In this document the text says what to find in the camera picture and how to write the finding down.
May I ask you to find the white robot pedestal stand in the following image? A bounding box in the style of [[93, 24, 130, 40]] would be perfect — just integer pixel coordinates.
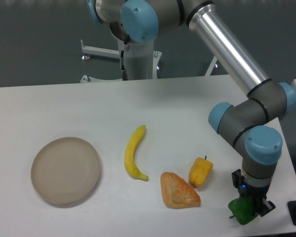
[[81, 23, 222, 83]]

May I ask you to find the yellow bell pepper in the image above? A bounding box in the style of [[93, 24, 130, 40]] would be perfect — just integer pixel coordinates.
[[188, 156, 213, 188]]

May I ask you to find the beige round plate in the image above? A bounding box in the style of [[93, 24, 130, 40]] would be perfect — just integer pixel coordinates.
[[31, 137, 101, 208]]

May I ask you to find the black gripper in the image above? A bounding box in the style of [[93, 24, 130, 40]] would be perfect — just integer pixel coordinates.
[[231, 169, 276, 217]]

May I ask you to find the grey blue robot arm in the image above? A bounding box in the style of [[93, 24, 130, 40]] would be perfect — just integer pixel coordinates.
[[87, 0, 296, 216]]

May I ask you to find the triangular pastry turnover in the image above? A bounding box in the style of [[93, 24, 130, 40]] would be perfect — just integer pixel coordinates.
[[160, 172, 201, 209]]

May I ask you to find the yellow banana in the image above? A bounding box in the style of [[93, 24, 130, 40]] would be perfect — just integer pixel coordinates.
[[124, 125, 148, 182]]

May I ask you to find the green bell pepper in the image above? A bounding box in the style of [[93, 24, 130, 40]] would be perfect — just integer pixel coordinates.
[[228, 196, 257, 225]]

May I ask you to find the black cable on pedestal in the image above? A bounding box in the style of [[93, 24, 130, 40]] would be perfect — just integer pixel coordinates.
[[119, 34, 131, 81]]

